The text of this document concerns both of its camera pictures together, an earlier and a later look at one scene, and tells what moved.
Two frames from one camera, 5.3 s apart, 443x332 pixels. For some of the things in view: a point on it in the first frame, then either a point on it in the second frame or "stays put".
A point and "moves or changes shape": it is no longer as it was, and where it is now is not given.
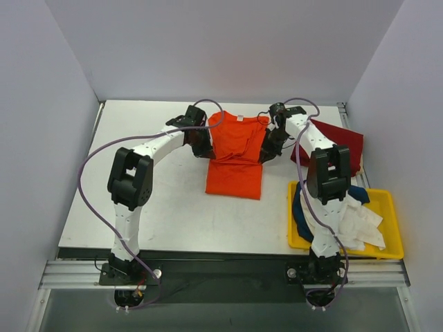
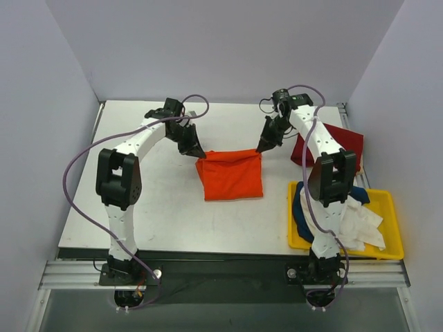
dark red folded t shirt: [338, 136] stays put
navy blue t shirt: [355, 191] stays put
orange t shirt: [237, 142] moves or changes shape
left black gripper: [203, 149] -> [187, 137]
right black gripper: [267, 149] -> [272, 131]
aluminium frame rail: [86, 274] stays put
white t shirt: [357, 227] stays put
